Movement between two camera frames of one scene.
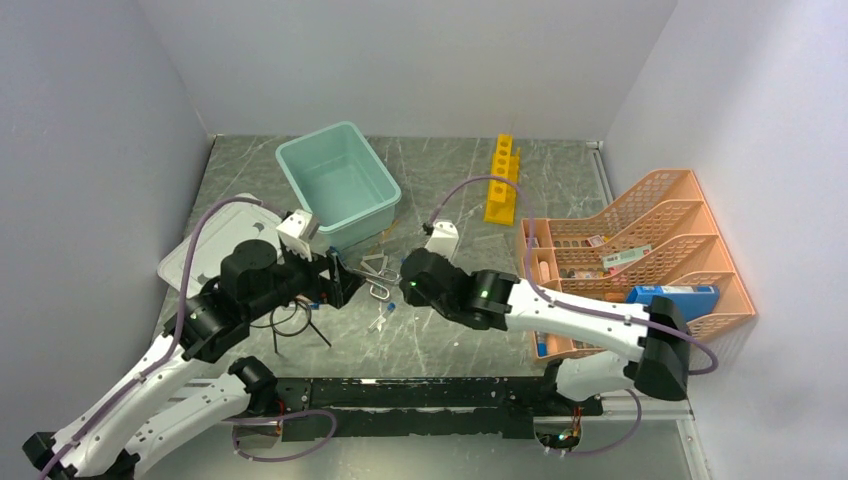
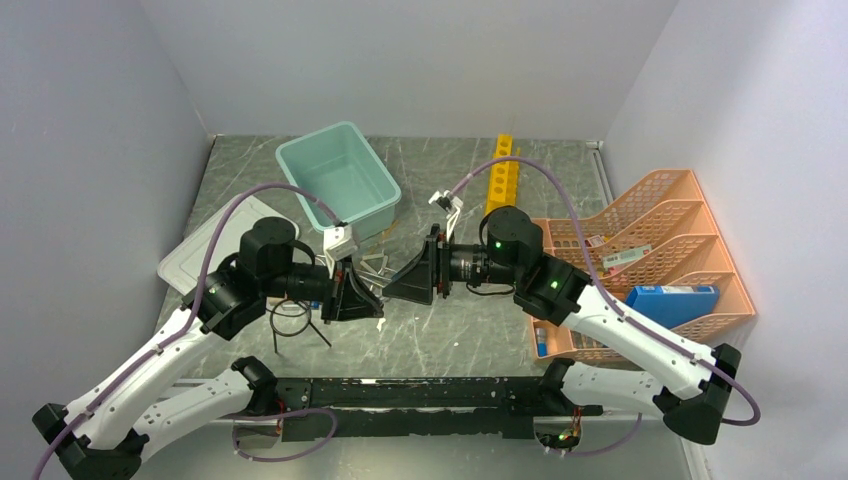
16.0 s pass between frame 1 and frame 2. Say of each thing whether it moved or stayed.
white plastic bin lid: stayed
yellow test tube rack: stayed
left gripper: moved
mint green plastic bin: stayed
